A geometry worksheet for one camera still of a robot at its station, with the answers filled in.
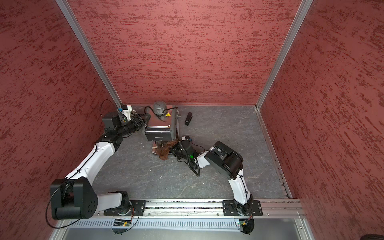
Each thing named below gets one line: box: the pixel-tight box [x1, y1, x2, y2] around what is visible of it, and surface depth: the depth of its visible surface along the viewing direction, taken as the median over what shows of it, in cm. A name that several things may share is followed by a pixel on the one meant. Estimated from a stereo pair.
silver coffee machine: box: [143, 101, 181, 142], surface depth 79 cm
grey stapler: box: [184, 112, 193, 126], surface depth 112 cm
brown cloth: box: [158, 140, 179, 161], surface depth 89 cm
